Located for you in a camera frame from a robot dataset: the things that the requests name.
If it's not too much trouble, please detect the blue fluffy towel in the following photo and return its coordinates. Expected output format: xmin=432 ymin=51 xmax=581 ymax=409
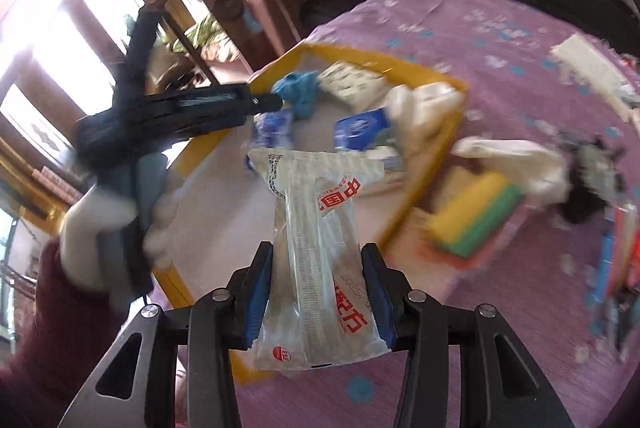
xmin=271 ymin=71 xmax=318 ymax=119

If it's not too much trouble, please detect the colourful sponge cloths pack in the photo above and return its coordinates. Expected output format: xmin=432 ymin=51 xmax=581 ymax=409
xmin=425 ymin=171 xmax=524 ymax=259

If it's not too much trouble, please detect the large white tissue pack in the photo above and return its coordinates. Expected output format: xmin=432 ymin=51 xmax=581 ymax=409
xmin=246 ymin=147 xmax=394 ymax=372

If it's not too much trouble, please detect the blue Vinda tissue pack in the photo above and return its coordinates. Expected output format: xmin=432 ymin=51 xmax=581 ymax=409
xmin=333 ymin=107 xmax=397 ymax=151

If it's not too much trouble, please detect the white gloved left hand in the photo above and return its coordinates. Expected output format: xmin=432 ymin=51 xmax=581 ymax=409
xmin=58 ymin=152 xmax=181 ymax=304

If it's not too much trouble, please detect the yellow cardboard tray box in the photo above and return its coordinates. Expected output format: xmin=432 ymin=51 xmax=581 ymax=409
xmin=150 ymin=42 xmax=471 ymax=384

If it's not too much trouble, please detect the dark wooden chair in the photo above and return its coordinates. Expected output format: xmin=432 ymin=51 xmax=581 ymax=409
xmin=126 ymin=0 xmax=274 ymax=85

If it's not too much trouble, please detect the patterned small tissue pack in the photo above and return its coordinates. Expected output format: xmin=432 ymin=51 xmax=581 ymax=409
xmin=318 ymin=61 xmax=390 ymax=113

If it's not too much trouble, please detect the black motor with shaft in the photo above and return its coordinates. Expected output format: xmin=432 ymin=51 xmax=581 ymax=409
xmin=560 ymin=133 xmax=627 ymax=225

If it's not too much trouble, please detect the purple floral tablecloth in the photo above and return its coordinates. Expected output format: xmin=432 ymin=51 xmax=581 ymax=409
xmin=150 ymin=0 xmax=640 ymax=428

